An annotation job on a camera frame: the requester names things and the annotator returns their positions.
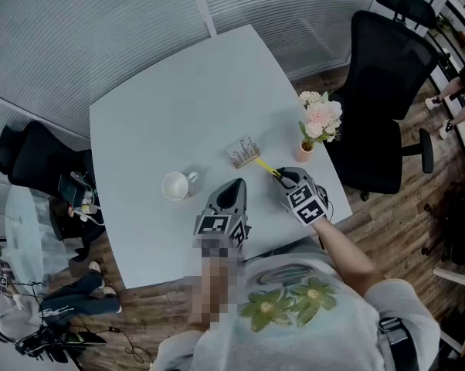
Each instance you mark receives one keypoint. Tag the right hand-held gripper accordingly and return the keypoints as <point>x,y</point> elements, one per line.
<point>306,201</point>

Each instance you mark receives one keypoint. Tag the person's right forearm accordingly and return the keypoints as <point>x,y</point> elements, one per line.
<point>344,253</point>

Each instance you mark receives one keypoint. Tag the yellow utility knife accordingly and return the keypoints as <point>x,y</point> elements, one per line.
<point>264,165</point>

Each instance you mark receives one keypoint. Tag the black office chair holding clutter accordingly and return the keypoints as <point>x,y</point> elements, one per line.
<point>35,157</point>

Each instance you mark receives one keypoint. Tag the printed card in wooden stand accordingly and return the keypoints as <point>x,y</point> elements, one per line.
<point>243,152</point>

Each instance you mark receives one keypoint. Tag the grey flower print shirt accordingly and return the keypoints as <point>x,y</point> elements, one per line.
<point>317,331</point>

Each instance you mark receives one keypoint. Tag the pink vase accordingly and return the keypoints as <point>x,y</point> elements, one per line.
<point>304,153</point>

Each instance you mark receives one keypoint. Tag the dark green box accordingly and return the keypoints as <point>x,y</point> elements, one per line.
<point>71,189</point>

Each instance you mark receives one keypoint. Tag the large black mesh office chair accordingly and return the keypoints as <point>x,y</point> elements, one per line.
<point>375,103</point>

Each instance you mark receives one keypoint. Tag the pink and white flower bouquet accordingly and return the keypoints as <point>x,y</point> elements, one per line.
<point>320,116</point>

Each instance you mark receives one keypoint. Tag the white shelf unit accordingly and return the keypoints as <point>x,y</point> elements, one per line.
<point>458,45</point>

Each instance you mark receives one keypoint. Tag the person's left forearm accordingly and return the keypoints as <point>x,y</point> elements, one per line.
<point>213,284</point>

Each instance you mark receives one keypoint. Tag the round glass table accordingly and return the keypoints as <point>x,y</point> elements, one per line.
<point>28,238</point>

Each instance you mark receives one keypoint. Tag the white mug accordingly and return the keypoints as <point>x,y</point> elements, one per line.
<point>177,186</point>

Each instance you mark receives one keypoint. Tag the white stool frame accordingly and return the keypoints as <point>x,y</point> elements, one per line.
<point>458,307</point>

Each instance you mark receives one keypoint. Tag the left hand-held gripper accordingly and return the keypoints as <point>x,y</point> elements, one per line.
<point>217,224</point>

